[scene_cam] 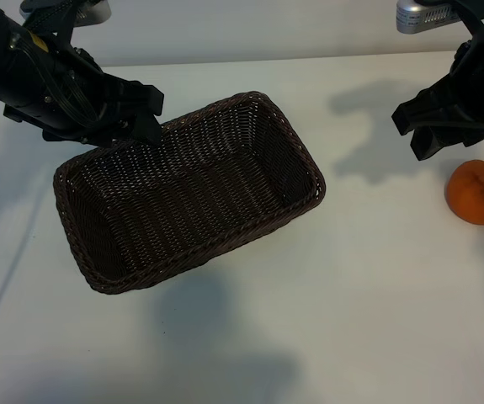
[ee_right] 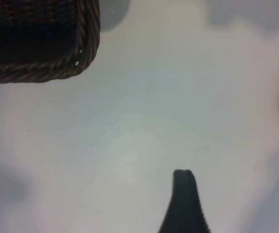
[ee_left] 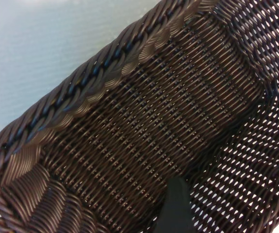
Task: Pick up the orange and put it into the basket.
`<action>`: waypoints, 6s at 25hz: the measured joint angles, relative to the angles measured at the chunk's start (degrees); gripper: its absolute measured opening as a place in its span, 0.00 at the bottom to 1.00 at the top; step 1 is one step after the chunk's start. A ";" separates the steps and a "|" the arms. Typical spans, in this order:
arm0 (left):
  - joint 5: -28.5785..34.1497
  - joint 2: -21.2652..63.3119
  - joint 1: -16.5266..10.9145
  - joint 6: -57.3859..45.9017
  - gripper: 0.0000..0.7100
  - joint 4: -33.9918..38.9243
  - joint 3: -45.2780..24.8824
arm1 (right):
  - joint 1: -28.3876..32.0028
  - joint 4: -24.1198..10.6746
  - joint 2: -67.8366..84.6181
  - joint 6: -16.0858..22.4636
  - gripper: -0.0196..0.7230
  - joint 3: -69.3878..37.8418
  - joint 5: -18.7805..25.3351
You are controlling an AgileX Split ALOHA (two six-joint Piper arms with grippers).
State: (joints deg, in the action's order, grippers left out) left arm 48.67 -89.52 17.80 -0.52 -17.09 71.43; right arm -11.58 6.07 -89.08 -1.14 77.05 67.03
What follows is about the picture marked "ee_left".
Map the dark brown wicker basket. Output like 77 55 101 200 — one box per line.
0 0 279 233

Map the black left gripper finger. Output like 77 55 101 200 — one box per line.
153 178 191 233

